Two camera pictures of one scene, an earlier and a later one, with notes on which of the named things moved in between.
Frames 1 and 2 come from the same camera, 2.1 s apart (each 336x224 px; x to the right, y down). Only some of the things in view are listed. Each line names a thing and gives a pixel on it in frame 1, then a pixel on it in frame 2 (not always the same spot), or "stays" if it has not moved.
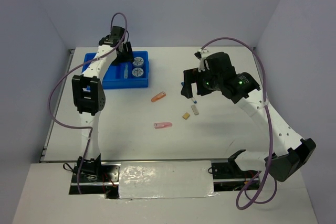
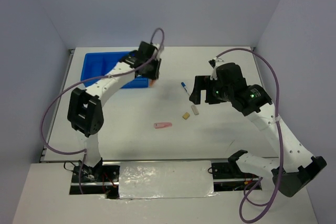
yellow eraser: (186, 115) stays
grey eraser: (195, 109) stays
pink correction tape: (163, 125) stays
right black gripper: (192, 75) to (202, 82)
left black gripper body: (127, 55) to (151, 69)
